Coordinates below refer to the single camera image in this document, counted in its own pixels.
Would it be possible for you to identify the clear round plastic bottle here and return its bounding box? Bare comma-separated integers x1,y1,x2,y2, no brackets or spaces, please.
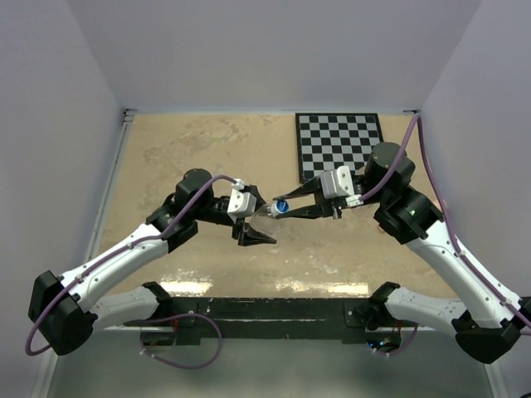
249,201,283,235

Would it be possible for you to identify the blue bottle cap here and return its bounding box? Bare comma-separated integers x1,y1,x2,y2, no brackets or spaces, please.
270,200,290,218

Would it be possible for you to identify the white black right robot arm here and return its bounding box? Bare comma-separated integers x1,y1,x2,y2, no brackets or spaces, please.
276,143,530,364

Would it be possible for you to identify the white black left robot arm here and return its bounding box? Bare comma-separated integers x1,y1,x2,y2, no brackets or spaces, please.
25,168,267,356

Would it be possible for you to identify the black white checkerboard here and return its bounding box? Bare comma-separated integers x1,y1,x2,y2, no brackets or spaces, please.
295,113,383,183

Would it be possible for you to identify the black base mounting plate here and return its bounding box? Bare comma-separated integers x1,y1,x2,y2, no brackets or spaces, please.
139,296,420,347

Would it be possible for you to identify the pink wooden pin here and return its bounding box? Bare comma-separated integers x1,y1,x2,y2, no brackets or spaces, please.
374,194,444,232

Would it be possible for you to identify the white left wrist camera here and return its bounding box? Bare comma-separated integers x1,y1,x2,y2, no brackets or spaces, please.
227,179,256,221

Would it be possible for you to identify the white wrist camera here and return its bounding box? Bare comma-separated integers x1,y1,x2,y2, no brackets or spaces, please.
319,165,363,208
227,179,256,221

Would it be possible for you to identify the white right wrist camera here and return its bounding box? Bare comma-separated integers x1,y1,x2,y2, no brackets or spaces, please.
319,165,363,208

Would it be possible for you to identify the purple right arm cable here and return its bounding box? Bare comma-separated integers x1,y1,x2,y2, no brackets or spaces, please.
359,112,531,357

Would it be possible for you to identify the aluminium frame rail left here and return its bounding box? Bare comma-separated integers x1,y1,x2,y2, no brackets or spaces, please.
80,108,138,266

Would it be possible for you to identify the aluminium frame rail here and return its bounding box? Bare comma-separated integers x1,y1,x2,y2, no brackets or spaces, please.
56,294,490,332
80,108,138,266

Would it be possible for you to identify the aluminium frame rail front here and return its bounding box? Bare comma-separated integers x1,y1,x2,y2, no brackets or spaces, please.
56,294,490,332

